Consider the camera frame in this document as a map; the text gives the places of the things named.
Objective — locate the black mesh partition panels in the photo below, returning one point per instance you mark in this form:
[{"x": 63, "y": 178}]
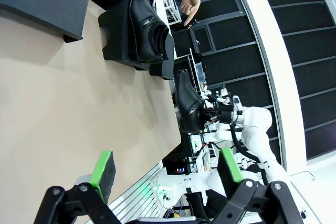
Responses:
[{"x": 309, "y": 64}]

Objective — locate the black control box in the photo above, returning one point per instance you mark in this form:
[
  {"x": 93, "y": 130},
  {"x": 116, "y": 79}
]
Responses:
[{"x": 178, "y": 167}]

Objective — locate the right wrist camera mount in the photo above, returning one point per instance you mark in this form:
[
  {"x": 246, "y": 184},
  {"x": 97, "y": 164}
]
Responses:
[{"x": 223, "y": 96}]

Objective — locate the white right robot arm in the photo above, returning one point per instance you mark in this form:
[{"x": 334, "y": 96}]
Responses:
[{"x": 257, "y": 129}]

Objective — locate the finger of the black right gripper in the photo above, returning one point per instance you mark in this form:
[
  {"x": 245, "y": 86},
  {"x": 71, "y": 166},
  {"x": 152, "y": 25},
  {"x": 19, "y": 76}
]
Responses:
[{"x": 207, "y": 113}]

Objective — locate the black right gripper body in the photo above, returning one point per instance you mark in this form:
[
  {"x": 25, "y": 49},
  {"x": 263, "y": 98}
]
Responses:
[{"x": 223, "y": 115}]

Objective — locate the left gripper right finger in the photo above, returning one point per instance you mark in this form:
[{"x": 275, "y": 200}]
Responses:
[{"x": 231, "y": 169}]

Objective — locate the aluminium table frame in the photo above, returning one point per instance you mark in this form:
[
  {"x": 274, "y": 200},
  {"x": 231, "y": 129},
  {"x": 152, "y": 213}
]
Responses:
[{"x": 141, "y": 195}]

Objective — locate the white shoe rack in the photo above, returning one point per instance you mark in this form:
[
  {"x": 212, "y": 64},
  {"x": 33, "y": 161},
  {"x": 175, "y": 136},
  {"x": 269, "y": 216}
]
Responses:
[{"x": 172, "y": 6}]

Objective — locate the person's left hand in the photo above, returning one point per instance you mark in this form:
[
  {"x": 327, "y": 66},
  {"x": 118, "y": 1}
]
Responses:
[{"x": 191, "y": 3}]

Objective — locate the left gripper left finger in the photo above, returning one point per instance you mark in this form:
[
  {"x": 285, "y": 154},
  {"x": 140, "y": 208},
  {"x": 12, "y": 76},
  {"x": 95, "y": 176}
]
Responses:
[{"x": 103, "y": 171}]

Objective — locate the black leather dress shoe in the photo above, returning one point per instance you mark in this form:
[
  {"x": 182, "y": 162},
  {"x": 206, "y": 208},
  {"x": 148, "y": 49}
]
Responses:
[
  {"x": 187, "y": 100},
  {"x": 147, "y": 35}
]

